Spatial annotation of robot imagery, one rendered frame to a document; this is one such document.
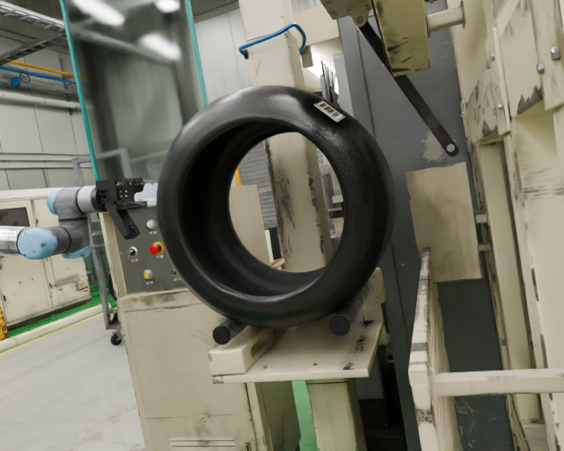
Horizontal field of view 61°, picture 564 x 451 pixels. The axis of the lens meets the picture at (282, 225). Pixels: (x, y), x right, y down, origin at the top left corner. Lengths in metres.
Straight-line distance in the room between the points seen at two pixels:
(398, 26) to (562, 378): 0.79
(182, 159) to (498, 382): 0.81
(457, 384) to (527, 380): 0.06
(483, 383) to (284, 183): 0.99
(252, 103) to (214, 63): 10.68
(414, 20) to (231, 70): 10.45
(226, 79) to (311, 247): 10.23
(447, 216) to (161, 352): 1.26
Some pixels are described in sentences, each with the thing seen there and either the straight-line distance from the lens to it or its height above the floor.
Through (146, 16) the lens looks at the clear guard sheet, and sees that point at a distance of 2.03.
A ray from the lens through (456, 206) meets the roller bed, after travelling 1.27.
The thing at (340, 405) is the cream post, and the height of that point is 0.55.
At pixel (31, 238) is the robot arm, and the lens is 1.29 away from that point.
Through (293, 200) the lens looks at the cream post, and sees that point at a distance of 1.40.
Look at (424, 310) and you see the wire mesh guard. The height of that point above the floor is 1.00.
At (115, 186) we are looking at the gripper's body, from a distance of 1.30.
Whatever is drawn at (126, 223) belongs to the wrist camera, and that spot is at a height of 1.19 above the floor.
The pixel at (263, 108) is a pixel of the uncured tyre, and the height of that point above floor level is 1.38.
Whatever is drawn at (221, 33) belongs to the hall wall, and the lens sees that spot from 11.77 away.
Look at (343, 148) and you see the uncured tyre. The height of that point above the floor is 1.26.
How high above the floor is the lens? 1.19
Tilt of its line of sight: 3 degrees down
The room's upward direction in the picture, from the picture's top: 10 degrees counter-clockwise
